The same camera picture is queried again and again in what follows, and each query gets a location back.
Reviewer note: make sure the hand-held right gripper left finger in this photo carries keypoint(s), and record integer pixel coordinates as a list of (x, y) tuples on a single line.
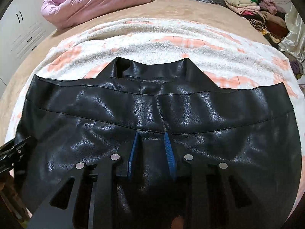
[(134, 152)]

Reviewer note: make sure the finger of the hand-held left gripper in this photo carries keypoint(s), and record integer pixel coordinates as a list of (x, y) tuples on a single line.
[(14, 149)]

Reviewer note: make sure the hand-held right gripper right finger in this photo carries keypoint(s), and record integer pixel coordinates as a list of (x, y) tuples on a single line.
[(170, 157)]

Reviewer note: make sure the black leather jacket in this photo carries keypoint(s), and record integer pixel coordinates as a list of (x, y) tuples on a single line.
[(166, 109)]

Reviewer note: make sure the pile of mixed clothes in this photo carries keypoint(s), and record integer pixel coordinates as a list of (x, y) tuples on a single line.
[(257, 12)]

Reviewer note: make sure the person's right hand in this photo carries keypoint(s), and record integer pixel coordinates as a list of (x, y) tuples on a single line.
[(178, 223)]

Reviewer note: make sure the white blanket with orange print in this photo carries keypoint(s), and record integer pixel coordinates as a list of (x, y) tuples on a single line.
[(154, 45)]

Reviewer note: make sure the white wardrobe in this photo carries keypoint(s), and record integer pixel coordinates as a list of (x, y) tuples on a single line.
[(21, 23)]

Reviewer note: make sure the tan bed cover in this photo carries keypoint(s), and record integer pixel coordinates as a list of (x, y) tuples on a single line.
[(166, 10)]

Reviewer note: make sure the pink comforter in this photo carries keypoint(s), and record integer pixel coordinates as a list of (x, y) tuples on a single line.
[(95, 2)]

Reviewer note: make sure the cream satin cloth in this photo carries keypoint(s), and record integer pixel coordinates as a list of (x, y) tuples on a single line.
[(294, 33)]

